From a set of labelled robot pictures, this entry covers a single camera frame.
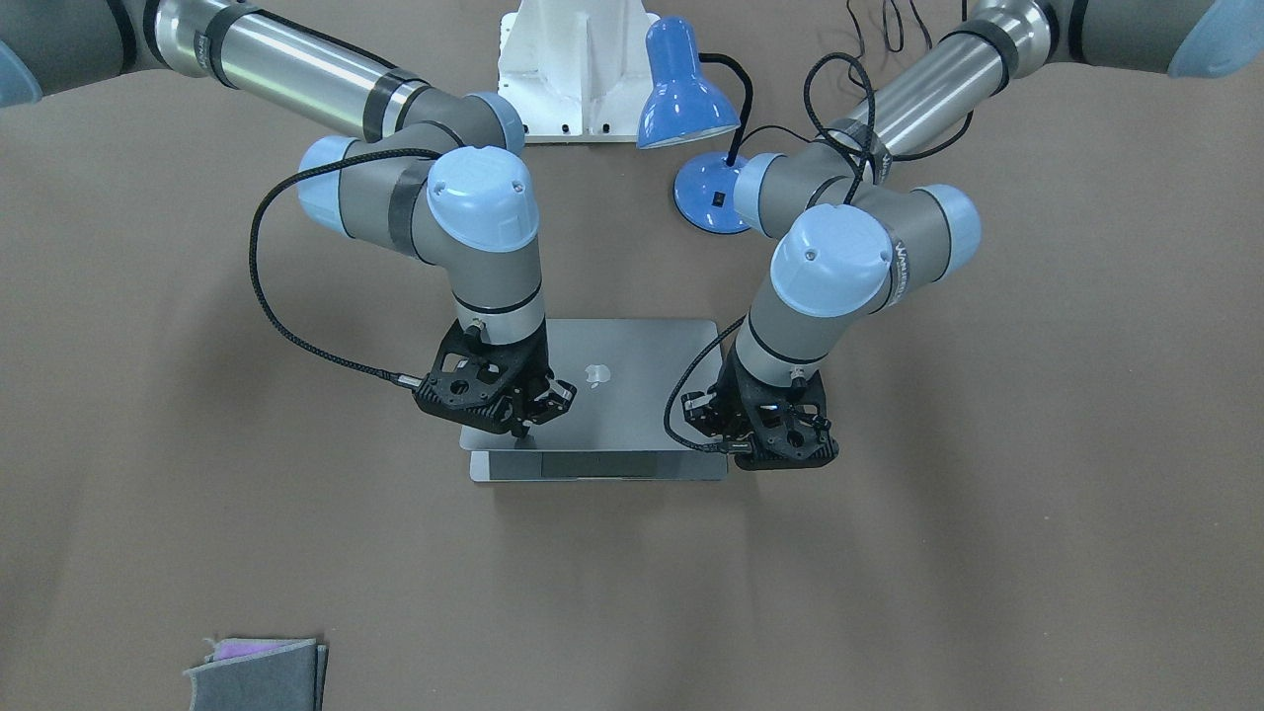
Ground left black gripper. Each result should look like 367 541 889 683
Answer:
680 367 839 471

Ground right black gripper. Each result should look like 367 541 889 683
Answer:
415 324 576 445

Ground grey laptop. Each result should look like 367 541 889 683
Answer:
459 318 731 483

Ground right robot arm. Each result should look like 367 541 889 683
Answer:
1 1 575 436

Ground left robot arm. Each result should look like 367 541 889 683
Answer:
664 1 1261 471

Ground blue desk lamp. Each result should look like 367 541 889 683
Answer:
637 15 753 235

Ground folded grey cloth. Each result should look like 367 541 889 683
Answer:
185 638 327 710

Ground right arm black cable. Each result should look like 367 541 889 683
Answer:
249 147 442 388

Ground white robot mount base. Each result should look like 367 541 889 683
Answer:
498 1 660 144

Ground black lamp power cable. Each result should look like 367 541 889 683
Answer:
737 0 980 162

